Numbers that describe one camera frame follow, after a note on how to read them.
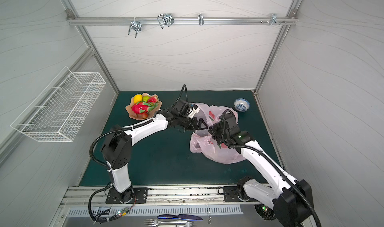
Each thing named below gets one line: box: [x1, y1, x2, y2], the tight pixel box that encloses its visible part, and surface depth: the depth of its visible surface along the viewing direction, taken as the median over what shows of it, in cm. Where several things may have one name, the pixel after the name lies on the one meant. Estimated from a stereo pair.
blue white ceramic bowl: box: [233, 98, 251, 112], surface depth 112 cm
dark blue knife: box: [157, 214, 203, 221], surface depth 69 cm
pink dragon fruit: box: [131, 101, 158, 114], surface depth 103 cm
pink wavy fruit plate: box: [125, 92, 162, 120], surface depth 105 cm
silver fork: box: [144, 219, 193, 227], surface depth 68 cm
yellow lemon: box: [133, 94, 143, 104], surface depth 106 cm
